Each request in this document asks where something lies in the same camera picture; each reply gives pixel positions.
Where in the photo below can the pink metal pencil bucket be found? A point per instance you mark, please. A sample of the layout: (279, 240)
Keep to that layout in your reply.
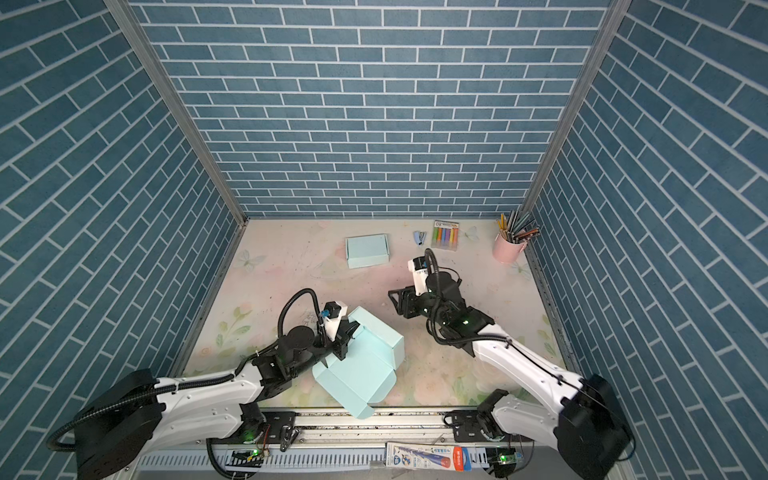
(507, 252)

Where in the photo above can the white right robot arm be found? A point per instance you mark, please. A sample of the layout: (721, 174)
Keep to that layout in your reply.
(553, 388)

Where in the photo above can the light blue box stack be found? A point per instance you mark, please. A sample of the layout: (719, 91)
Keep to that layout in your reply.
(368, 372)

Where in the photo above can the white red blue package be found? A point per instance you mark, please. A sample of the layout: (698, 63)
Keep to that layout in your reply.
(452, 458)

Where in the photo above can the metal base rail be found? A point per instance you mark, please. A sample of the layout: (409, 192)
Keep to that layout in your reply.
(384, 426)

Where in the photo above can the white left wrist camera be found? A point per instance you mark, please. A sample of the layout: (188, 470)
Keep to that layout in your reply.
(331, 317)

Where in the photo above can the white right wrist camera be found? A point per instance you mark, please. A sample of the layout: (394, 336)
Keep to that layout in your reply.
(419, 270)

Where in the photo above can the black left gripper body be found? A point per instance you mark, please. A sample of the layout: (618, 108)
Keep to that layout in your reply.
(320, 351)

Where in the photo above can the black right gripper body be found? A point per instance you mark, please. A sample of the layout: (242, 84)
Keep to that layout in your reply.
(442, 319)

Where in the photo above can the pack of coloured highlighters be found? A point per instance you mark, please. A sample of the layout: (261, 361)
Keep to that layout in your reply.
(445, 235)

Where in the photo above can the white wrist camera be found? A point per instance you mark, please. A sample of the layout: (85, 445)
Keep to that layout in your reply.
(419, 270)
(331, 317)

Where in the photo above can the light blue paper box sheet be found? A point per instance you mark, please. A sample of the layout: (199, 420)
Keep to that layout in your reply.
(367, 251)

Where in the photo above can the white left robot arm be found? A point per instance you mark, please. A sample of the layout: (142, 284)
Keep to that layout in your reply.
(142, 413)

